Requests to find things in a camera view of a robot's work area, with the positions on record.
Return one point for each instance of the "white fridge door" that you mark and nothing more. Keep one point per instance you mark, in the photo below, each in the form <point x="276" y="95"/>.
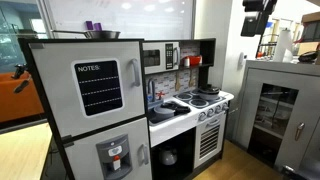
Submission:
<point x="53" y="83"/>
<point x="83" y="156"/>

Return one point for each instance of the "purple block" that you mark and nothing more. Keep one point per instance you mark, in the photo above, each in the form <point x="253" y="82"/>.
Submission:
<point x="89" y="25"/>
<point x="97" y="26"/>

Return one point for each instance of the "grey pot with black lid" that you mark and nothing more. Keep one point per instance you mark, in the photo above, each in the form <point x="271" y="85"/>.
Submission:
<point x="208" y="96"/>

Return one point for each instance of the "grey toy faucet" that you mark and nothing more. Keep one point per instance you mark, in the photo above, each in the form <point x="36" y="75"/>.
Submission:
<point x="151" y="87"/>

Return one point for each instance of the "grey water dispenser panel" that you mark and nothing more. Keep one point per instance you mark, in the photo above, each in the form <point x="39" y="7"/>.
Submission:
<point x="113" y="156"/>

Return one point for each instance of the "white lower fridge door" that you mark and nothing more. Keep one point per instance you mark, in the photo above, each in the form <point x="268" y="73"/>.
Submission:
<point x="83" y="156"/>

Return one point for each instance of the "silver kettle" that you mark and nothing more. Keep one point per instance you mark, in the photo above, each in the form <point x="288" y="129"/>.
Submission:
<point x="168" y="156"/>

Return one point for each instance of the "red bowl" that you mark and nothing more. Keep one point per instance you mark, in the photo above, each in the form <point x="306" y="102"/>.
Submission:
<point x="195" y="60"/>

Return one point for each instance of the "grey stove top panel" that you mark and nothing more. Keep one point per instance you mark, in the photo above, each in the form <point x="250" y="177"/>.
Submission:
<point x="200" y="102"/>

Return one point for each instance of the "brown cardboard box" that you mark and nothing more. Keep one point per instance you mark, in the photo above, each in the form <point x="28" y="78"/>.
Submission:
<point x="310" y="16"/>

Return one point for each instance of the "small white cup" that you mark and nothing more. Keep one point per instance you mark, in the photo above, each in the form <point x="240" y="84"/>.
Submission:
<point x="187" y="62"/>

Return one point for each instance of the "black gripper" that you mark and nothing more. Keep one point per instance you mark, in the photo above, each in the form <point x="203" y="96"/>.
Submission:
<point x="253" y="23"/>

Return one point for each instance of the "grey sink basin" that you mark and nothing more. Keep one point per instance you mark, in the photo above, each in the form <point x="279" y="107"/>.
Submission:
<point x="155" y="121"/>

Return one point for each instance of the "grey metal cabinet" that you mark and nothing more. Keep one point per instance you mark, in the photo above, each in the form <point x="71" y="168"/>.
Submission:
<point x="250" y="100"/>

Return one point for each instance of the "grey lidded saucepan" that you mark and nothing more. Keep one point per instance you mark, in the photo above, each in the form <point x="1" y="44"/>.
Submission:
<point x="163" y="112"/>

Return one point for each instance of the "white oven door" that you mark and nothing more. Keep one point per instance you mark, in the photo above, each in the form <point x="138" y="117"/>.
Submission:
<point x="197" y="133"/>

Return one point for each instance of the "white paper towel roll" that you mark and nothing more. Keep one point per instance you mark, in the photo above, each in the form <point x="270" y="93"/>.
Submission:
<point x="282" y="45"/>

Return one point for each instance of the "whiteboard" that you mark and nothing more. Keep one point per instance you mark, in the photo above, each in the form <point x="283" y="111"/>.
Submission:
<point x="133" y="20"/>

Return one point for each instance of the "wooden spatula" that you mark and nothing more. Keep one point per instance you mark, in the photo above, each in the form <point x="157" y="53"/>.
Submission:
<point x="178" y="83"/>

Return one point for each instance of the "wooden table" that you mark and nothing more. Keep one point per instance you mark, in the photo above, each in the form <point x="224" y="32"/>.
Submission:
<point x="20" y="153"/>

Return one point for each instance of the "black device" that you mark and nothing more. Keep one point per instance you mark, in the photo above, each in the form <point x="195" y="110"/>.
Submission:
<point x="307" y="56"/>

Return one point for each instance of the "white upper fridge door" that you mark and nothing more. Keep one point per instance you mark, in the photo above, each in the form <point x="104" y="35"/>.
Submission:
<point x="53" y="83"/>

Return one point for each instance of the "toy microwave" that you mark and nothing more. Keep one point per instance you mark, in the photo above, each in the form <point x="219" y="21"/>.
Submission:
<point x="160" y="68"/>

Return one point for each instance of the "grey stove knob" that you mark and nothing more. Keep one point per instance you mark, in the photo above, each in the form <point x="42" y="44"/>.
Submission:
<point x="202" y="116"/>
<point x="225" y="106"/>
<point x="210" y="113"/>
<point x="218" y="109"/>

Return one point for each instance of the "orange sofa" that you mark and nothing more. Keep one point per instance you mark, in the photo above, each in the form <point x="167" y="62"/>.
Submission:
<point x="16" y="106"/>

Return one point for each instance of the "steel frying pan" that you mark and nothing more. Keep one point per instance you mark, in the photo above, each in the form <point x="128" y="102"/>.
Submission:
<point x="103" y="34"/>

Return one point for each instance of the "black notes chalkboard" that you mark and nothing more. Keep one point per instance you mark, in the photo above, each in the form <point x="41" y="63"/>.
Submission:
<point x="98" y="88"/>

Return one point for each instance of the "black white toy kitchen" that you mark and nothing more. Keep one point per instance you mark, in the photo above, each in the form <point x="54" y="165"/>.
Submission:
<point x="173" y="126"/>

